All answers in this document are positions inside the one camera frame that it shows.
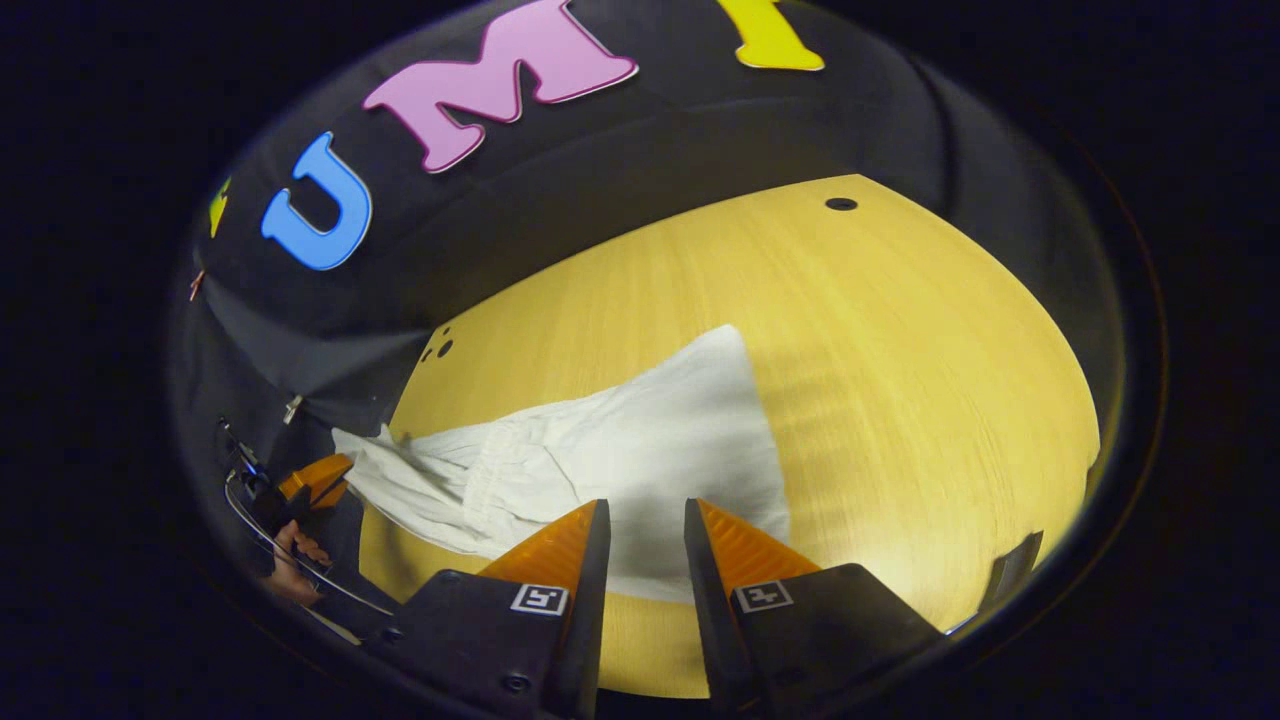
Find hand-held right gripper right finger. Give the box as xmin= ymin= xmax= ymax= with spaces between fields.
xmin=683 ymin=497 xmax=948 ymax=715

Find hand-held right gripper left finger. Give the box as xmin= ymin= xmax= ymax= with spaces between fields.
xmin=363 ymin=498 xmax=613 ymax=720

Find white jeans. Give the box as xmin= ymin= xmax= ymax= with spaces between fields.
xmin=332 ymin=323 xmax=791 ymax=604

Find black backdrop cloth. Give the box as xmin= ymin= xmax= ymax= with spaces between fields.
xmin=168 ymin=0 xmax=1121 ymax=521

